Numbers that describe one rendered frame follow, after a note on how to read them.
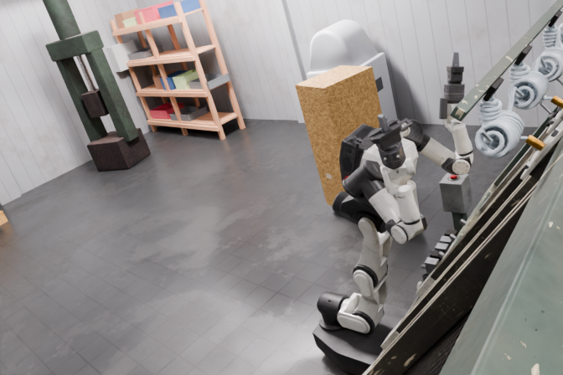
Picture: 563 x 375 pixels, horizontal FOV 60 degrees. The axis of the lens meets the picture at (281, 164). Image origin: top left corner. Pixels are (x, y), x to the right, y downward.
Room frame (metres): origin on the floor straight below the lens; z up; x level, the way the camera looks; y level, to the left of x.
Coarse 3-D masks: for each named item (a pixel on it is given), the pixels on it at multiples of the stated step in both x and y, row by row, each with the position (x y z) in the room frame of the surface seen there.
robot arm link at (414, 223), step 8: (400, 200) 1.63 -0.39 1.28; (408, 200) 1.62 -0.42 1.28; (400, 208) 1.63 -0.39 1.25; (408, 208) 1.61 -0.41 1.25; (416, 208) 1.62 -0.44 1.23; (400, 216) 1.64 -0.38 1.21; (408, 216) 1.61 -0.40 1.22; (416, 216) 1.61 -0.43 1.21; (424, 216) 1.65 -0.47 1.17; (400, 224) 1.64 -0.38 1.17; (408, 224) 1.61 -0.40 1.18; (416, 224) 1.61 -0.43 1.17; (424, 224) 1.64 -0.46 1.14; (408, 232) 1.61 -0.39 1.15; (416, 232) 1.61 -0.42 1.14; (408, 240) 1.61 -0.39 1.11
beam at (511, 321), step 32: (544, 192) 0.52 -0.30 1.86; (544, 224) 0.42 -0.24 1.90; (512, 256) 0.42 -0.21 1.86; (544, 256) 0.38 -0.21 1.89; (512, 288) 0.34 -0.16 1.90; (544, 288) 0.34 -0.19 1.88; (480, 320) 0.35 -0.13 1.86; (512, 320) 0.31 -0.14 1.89; (544, 320) 0.31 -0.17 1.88; (480, 352) 0.29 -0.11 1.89; (512, 352) 0.29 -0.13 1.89; (544, 352) 0.29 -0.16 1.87
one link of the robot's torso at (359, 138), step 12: (360, 132) 2.11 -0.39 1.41; (348, 144) 2.03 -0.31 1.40; (360, 144) 2.02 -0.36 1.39; (372, 144) 2.02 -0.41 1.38; (408, 144) 2.01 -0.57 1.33; (348, 156) 2.04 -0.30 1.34; (360, 156) 1.99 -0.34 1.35; (372, 156) 1.94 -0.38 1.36; (408, 156) 1.96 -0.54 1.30; (348, 168) 2.05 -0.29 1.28; (396, 180) 1.88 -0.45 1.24
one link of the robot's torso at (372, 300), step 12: (360, 276) 2.11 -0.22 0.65; (384, 276) 2.20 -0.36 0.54; (360, 288) 2.12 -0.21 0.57; (372, 288) 2.08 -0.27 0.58; (384, 288) 2.19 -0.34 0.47; (360, 300) 2.20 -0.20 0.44; (372, 300) 2.11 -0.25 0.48; (384, 300) 2.20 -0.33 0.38; (360, 312) 2.20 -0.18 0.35; (372, 312) 2.16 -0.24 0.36; (372, 324) 2.15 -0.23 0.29
